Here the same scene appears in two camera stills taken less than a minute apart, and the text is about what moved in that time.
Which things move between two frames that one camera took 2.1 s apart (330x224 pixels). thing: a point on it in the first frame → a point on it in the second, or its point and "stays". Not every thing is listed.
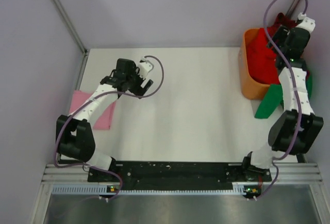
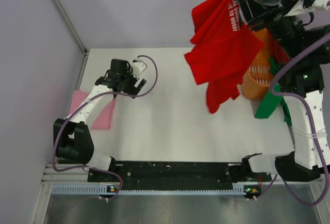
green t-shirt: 274,99 stays
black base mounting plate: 176,174 stays
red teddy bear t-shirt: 262,59 → 224,46
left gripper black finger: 146,87 → 142,83
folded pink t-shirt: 104,122 stays
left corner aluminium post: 65,15 stays
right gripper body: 279,45 → 287,3
